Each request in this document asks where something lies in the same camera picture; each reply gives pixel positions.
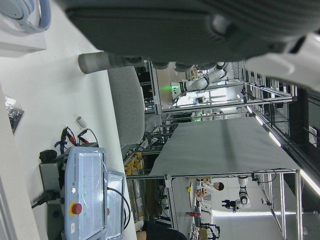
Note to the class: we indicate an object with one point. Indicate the bag of small parts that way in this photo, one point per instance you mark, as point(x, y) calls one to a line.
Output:
point(15, 115)

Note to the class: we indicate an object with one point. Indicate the people in white shirts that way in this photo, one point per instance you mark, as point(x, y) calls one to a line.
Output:
point(212, 187)

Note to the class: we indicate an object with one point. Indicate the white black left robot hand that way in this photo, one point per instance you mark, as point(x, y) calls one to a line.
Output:
point(162, 30)

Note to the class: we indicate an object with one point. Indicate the aluminium frame cage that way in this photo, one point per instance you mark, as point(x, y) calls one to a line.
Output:
point(282, 200)

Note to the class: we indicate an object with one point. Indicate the white robot with black gripper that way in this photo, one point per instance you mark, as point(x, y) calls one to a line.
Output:
point(243, 197)

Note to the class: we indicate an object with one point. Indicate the blue grey headphones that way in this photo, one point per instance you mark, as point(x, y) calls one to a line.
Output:
point(30, 21)

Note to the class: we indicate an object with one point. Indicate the grey office chair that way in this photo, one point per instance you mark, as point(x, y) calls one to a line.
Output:
point(127, 105)

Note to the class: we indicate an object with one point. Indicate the white cardboard box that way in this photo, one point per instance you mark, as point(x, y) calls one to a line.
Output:
point(20, 40)

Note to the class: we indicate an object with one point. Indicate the grey metal power box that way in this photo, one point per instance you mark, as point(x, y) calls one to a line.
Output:
point(50, 177)

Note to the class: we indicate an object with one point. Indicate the small white tube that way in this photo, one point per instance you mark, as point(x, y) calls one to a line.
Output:
point(82, 122)

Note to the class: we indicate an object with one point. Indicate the Universal Robots teach pendant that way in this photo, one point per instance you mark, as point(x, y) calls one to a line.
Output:
point(85, 190)

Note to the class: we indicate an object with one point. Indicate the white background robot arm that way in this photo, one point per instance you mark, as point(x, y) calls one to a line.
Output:
point(200, 83)

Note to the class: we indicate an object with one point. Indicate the grey banded cylinder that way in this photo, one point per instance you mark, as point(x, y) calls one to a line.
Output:
point(95, 62)

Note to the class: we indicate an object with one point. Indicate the red black clip leads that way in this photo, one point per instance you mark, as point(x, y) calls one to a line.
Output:
point(72, 136)

